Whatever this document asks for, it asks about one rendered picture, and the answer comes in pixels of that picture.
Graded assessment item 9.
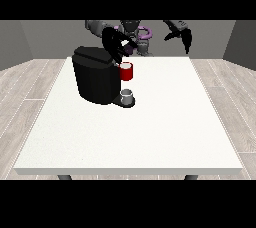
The black coffee machine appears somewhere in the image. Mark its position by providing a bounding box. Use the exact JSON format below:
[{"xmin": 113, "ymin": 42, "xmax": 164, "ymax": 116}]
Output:
[{"xmin": 71, "ymin": 45, "xmax": 137, "ymax": 109}]

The small grey cup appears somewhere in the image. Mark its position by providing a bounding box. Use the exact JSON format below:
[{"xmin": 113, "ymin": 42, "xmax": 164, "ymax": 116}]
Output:
[{"xmin": 119, "ymin": 88, "xmax": 134, "ymax": 104}]

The red pod holder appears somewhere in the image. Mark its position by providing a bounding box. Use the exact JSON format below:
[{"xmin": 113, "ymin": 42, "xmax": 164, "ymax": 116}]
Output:
[{"xmin": 119, "ymin": 61, "xmax": 134, "ymax": 82}]

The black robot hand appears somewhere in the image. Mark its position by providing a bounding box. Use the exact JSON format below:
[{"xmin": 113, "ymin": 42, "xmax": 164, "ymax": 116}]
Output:
[
  {"xmin": 100, "ymin": 26, "xmax": 138, "ymax": 66},
  {"xmin": 163, "ymin": 25, "xmax": 193, "ymax": 55}
]

